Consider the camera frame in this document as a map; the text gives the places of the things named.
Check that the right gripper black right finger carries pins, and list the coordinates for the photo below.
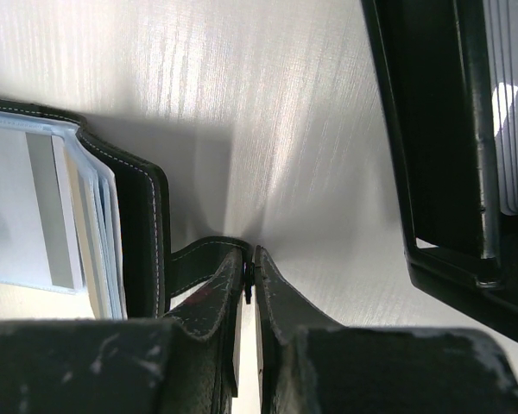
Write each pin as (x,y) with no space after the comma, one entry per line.
(310,363)

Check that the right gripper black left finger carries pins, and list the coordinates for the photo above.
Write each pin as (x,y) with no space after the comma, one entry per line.
(183,362)

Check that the black leather card holder wallet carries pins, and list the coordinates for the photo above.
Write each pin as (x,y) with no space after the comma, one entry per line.
(120,205)

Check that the grey blue card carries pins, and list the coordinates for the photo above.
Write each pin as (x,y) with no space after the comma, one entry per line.
(38,242)

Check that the black plastic card tray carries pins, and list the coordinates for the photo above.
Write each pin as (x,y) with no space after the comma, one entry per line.
(433,71)

